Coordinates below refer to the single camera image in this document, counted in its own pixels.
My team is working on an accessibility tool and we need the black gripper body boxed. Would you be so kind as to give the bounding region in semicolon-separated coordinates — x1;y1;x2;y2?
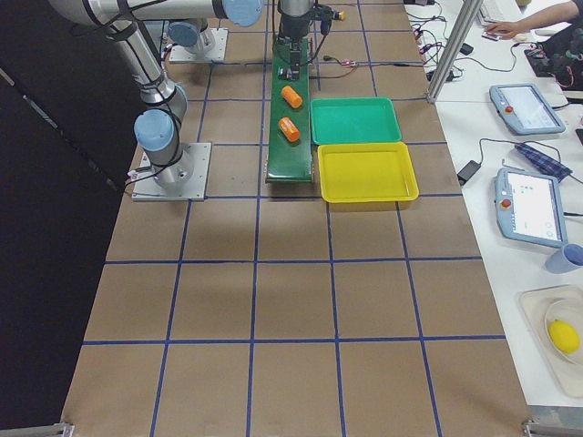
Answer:
277;0;335;52

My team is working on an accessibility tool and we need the plain orange cylinder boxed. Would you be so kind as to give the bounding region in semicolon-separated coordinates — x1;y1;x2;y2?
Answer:
281;86;303;109

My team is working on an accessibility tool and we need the orange cylinder with white text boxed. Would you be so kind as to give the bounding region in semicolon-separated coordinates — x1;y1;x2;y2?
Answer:
278;117;301;143

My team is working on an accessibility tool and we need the green push button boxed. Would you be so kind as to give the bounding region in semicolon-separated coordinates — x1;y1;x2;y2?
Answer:
278;67;293;80

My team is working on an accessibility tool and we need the person's forearm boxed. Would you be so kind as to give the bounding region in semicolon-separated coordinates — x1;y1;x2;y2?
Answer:
513;1;580;34

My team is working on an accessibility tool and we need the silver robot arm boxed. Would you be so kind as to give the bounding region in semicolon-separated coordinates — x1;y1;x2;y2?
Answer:
168;1;345;81
50;1;263;190

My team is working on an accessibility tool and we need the person's hand at desk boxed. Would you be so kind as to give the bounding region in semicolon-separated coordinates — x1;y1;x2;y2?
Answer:
483;22;521;40

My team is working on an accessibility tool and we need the green plastic tray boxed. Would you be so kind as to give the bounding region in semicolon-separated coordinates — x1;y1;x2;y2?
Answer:
311;97;402;145

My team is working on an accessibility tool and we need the green conveyor belt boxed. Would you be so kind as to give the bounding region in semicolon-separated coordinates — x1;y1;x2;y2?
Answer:
265;39;313;183

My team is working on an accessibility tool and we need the yellow plastic tray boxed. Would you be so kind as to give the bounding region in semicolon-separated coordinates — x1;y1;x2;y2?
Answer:
317;141;419;203

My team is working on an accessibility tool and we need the black power adapter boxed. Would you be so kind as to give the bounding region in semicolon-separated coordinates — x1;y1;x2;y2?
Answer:
456;160;481;187

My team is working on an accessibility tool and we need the teach pendant far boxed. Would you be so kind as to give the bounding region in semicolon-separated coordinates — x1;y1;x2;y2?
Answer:
489;84;566;136

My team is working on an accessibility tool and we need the teach pendant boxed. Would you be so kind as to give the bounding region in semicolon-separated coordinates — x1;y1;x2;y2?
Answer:
494;168;568;249
489;84;566;136

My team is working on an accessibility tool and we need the teach pendant near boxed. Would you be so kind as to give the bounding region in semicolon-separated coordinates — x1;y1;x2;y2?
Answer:
494;168;568;249

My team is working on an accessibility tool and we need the blue plaid cloth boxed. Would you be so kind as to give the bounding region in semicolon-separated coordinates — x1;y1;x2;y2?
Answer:
515;143;572;182

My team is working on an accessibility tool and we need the blue cup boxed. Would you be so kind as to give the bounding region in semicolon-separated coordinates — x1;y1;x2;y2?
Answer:
545;243;583;274

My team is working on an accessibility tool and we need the beige tray with bowl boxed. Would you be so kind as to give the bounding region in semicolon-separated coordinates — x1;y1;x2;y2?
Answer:
519;285;582;400

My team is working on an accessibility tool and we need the yellow lemon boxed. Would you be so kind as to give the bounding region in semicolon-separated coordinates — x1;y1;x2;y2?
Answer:
547;320;580;354

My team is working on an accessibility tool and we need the red black power cable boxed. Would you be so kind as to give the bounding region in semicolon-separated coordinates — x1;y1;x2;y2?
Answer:
311;26;429;79

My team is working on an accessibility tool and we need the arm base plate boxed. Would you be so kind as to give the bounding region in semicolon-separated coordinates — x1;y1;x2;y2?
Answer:
130;143;211;201
169;28;229;64

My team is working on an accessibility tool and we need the aluminium frame post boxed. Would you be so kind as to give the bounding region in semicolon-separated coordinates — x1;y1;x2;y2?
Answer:
427;0;482;103

